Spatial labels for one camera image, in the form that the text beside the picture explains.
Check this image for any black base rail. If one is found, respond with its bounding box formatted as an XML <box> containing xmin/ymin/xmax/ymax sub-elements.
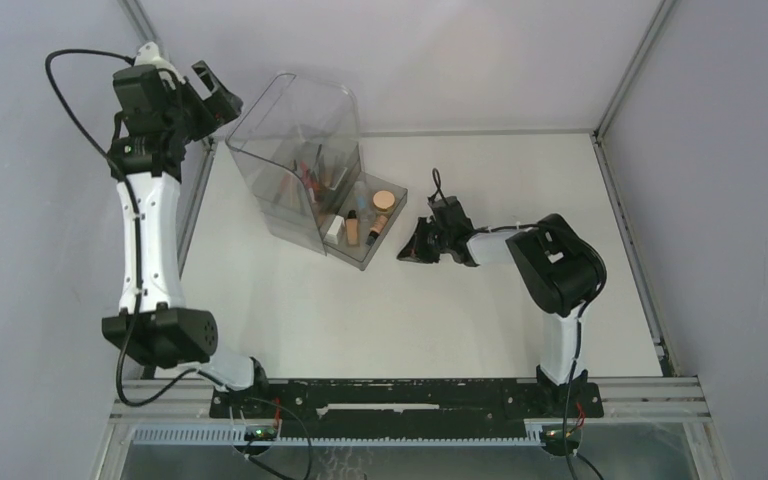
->
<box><xmin>209</xmin><ymin>378</ymin><xmax>605</xmax><ymax>441</ymax></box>

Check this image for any clear liquid bottle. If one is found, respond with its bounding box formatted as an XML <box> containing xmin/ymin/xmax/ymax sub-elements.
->
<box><xmin>352</xmin><ymin>180</ymin><xmax>375</xmax><ymax>224</ymax></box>

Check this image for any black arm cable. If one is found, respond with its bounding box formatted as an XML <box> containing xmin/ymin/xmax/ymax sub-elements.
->
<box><xmin>44</xmin><ymin>48</ymin><xmax>316</xmax><ymax>480</ymax></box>
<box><xmin>428</xmin><ymin>168</ymin><xmax>607</xmax><ymax>480</ymax></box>

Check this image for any cream jar gold lid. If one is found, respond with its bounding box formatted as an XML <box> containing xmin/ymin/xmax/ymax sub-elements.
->
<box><xmin>372</xmin><ymin>190</ymin><xmax>397</xmax><ymax>215</ymax></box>

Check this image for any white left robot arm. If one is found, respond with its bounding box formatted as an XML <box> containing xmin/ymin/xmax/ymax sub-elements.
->
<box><xmin>102</xmin><ymin>61</ymin><xmax>273</xmax><ymax>417</ymax></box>

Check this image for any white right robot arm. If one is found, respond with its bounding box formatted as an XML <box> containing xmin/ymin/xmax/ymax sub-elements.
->
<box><xmin>397</xmin><ymin>196</ymin><xmax>607</xmax><ymax>416</ymax></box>

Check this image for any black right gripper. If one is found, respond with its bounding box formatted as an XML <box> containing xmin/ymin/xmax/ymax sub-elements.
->
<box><xmin>398</xmin><ymin>216</ymin><xmax>453</xmax><ymax>263</ymax></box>

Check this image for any clear acrylic makeup organizer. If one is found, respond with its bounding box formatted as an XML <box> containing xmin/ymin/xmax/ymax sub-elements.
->
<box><xmin>226</xmin><ymin>73</ymin><xmax>408</xmax><ymax>270</ymax></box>

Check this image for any red lip pencil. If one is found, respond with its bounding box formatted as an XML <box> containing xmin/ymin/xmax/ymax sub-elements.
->
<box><xmin>294</xmin><ymin>161</ymin><xmax>322</xmax><ymax>204</ymax></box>

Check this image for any BB cream tube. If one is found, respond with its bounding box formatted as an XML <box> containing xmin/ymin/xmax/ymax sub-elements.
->
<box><xmin>365</xmin><ymin>215</ymin><xmax>389</xmax><ymax>246</ymax></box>

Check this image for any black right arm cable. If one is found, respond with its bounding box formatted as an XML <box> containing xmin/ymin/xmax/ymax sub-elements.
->
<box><xmin>428</xmin><ymin>168</ymin><xmax>607</xmax><ymax>480</ymax></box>

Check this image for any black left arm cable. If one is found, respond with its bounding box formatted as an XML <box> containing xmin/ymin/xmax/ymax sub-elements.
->
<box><xmin>44</xmin><ymin>48</ymin><xmax>316</xmax><ymax>480</ymax></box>

